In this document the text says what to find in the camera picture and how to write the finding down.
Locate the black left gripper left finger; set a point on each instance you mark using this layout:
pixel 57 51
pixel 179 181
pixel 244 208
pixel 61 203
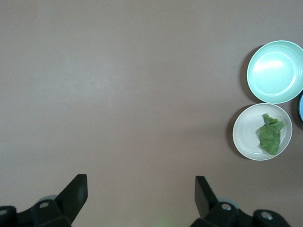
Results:
pixel 75 191

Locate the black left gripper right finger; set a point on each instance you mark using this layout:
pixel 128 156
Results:
pixel 203 194

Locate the green lettuce leaf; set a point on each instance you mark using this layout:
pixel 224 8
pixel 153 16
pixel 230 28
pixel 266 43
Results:
pixel 268 137

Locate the beige plate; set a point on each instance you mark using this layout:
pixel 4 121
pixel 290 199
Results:
pixel 246 134

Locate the brown table cover sheet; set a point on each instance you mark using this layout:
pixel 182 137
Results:
pixel 118 94

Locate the blue plate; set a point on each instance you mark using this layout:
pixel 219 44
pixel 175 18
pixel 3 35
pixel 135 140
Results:
pixel 301 107

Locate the green plate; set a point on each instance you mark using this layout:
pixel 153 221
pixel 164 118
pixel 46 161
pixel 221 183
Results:
pixel 272 71

